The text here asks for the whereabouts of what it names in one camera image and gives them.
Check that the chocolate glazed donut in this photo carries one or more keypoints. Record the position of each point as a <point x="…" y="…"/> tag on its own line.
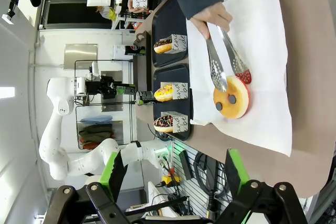
<point x="162" y="47"/>

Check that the chocolate sprinkled donut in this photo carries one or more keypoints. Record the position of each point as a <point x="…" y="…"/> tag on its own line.
<point x="162" y="123"/>

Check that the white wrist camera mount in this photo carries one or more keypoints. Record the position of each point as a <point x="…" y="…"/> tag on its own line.
<point x="80" y="86"/>

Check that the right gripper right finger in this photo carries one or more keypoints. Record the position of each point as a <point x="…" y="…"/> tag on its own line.
<point x="236" y="171"/>

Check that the person's left hand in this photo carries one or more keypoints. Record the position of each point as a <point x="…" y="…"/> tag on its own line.
<point x="212" y="15"/>

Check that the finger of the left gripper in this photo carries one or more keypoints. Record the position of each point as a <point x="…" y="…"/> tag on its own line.
<point x="119" y="89"/>

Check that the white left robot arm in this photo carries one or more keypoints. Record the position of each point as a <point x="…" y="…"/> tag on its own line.
<point x="60" y="129"/>

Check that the white paper sheet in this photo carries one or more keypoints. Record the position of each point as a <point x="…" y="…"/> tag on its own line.
<point x="262" y="51"/>

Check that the perforated metal tongs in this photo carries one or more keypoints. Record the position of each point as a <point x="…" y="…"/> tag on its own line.
<point x="215" y="58"/>

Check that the blue folded cloth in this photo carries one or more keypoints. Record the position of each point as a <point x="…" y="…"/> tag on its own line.
<point x="97" y="119"/>

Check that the brown plastic tray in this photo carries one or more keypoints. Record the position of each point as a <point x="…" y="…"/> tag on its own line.
<point x="141" y="72"/>

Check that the person's right hand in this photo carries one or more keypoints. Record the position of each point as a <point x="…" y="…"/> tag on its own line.
<point x="130" y="3"/>

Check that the black plastic tray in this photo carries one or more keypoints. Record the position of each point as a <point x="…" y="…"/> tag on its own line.
<point x="168" y="24"/>
<point x="170" y="73"/>

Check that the red glazed donut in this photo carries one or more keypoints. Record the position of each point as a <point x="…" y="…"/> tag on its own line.
<point x="236" y="103"/>

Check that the yellow emergency stop box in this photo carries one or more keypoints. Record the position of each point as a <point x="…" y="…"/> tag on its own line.
<point x="170" y="180"/>

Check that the black power adapter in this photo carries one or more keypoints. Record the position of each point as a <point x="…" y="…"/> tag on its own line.
<point x="186" y="165"/>

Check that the green folded clothes stack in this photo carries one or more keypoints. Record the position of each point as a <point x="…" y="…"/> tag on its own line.
<point x="97" y="132"/>

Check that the yellow sprinkled donut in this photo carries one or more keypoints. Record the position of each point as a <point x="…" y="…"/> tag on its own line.
<point x="164" y="93"/>

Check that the black Pepsi can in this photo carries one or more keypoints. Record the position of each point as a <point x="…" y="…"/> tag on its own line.
<point x="134" y="50"/>
<point x="145" y="97"/>

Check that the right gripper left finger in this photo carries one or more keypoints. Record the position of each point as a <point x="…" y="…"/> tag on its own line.
<point x="110" y="176"/>

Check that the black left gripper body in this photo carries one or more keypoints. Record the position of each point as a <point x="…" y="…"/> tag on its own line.
<point x="101" y="87"/>

